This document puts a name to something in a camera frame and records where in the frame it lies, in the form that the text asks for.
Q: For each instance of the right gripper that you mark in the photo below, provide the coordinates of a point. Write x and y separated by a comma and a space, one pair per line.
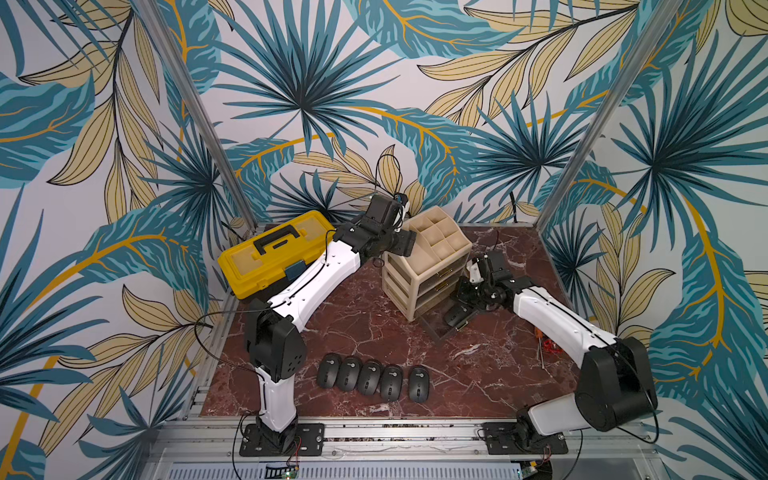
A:
466, 303

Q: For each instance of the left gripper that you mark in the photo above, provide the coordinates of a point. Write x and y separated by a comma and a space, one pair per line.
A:
407, 239

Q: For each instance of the black Lecoo mouse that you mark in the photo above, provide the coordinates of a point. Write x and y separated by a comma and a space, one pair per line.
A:
348, 374
328, 370
458, 316
419, 384
391, 383
369, 377

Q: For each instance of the beige drawer organizer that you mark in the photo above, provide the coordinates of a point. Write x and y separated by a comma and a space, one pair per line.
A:
418, 283

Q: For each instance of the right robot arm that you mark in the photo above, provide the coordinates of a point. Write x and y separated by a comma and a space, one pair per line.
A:
615, 384

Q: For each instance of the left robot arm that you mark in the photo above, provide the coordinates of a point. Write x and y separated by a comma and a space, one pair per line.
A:
274, 339

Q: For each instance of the red small valve wheel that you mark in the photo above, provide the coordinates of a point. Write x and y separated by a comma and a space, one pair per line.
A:
550, 347

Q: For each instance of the yellow black toolbox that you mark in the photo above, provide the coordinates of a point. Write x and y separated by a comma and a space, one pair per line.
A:
282, 252

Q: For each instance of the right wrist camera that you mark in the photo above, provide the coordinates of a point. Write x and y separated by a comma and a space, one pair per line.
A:
473, 270

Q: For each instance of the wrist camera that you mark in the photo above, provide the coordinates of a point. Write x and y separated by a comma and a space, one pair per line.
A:
473, 270
403, 201

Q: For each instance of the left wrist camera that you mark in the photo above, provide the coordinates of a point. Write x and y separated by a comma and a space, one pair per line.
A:
403, 201

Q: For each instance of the right corner aluminium post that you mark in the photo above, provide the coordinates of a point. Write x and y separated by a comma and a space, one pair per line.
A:
647, 40

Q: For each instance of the corner aluminium post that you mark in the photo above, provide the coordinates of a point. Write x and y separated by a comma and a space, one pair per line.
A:
162, 38
647, 40

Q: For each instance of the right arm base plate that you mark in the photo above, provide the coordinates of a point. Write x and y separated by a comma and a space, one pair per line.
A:
517, 438

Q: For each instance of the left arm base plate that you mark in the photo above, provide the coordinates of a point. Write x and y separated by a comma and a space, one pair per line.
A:
302, 439

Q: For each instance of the aluminium front rail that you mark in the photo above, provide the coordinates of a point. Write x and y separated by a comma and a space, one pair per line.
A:
363, 448

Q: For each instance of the left corner aluminium post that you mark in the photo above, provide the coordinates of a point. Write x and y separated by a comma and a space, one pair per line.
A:
162, 38

